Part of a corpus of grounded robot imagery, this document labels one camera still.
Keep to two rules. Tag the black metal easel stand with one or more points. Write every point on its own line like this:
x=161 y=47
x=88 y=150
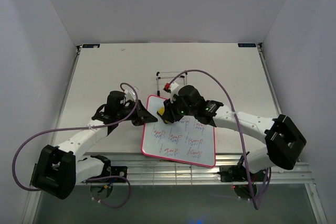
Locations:
x=164 y=77

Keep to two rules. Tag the blue corner label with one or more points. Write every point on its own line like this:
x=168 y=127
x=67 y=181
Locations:
x=91 y=46
x=246 y=45

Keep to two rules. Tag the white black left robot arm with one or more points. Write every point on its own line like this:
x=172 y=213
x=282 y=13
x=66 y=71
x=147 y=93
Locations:
x=60 y=168

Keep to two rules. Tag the blue left corner label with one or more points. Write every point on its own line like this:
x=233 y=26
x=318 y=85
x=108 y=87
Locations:
x=91 y=46

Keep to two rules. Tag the pink framed whiteboard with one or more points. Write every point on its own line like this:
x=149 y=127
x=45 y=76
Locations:
x=186 y=141

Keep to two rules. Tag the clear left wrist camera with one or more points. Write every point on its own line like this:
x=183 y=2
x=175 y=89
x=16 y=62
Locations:
x=130 y=94

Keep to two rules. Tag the blue right corner label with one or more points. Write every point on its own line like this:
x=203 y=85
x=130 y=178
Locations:
x=246 y=45

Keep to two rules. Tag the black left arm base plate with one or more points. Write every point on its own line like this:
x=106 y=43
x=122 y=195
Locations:
x=114 y=171

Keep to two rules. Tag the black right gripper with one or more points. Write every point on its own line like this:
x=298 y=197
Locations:
x=169 y=109

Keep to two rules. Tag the aluminium table frame rails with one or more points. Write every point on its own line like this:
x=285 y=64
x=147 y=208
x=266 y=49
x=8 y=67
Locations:
x=163 y=191

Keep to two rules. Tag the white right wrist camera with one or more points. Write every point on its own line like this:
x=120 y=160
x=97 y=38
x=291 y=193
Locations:
x=172 y=89

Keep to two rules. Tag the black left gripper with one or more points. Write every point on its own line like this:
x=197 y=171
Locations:
x=138 y=112

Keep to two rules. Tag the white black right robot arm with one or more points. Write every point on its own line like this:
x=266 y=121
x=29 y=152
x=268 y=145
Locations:
x=283 y=142

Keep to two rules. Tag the yellow bone shaped eraser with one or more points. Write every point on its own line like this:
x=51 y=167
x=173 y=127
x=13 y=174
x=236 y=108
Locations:
x=160 y=112

